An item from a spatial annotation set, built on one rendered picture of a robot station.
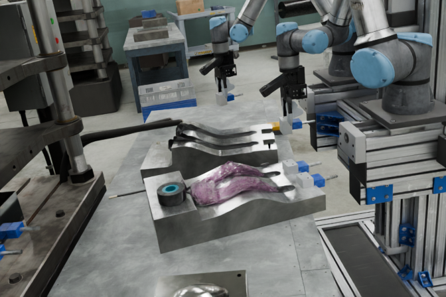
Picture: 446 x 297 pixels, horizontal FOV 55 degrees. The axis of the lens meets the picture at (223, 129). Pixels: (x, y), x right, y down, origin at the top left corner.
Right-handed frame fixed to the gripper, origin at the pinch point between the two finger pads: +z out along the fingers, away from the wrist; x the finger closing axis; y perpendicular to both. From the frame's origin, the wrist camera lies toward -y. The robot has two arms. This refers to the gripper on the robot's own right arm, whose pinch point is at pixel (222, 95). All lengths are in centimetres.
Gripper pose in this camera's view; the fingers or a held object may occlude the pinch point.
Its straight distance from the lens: 200.3
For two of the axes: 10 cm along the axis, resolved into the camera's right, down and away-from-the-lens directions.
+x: -4.1, -2.8, 8.7
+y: 9.0, -2.5, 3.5
